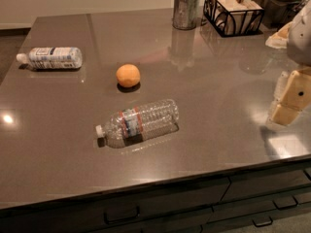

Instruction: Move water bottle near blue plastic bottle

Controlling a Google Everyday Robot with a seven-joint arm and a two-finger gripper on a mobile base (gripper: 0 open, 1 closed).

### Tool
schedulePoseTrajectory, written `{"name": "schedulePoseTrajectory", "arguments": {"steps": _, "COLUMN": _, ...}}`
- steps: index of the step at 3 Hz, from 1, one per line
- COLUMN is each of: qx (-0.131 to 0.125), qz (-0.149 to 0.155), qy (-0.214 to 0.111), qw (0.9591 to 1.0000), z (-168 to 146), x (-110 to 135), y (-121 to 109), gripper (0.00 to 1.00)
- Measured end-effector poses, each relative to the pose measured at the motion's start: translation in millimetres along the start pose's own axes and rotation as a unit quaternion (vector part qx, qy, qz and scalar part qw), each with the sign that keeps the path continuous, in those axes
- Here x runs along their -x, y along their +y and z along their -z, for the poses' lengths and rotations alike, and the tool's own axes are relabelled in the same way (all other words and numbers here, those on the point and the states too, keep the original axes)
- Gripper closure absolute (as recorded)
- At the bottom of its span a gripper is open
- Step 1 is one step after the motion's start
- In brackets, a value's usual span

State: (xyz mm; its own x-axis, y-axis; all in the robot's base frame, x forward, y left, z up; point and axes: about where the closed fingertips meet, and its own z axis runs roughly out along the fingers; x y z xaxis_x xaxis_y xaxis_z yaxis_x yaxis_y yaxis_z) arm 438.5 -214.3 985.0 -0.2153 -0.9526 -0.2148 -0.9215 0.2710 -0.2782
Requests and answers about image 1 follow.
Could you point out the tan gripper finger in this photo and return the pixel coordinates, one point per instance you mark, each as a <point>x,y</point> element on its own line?
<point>281,84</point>
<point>295,98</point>

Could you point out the clear water bottle red label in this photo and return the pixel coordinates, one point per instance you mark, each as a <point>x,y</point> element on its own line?
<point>139,124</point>

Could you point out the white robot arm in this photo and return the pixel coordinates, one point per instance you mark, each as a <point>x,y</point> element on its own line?
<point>299,40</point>

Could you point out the blue label plastic bottle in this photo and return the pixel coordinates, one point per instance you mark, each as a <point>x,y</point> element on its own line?
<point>52,58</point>

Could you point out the cream packet on counter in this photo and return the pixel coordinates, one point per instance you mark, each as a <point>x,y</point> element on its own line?
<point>279,39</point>

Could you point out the dark snack container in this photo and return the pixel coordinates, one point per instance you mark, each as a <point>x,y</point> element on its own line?
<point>279,12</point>

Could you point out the metal cup with utensils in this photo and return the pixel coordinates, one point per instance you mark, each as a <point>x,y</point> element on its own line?
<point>185,14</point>

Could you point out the orange fruit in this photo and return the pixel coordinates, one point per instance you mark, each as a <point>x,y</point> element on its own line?
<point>128,75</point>

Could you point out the black wire napkin basket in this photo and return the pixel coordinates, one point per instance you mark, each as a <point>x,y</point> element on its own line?
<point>233,17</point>

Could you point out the left drawer front with handle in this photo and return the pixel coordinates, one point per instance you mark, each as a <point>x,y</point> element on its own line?
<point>154,209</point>

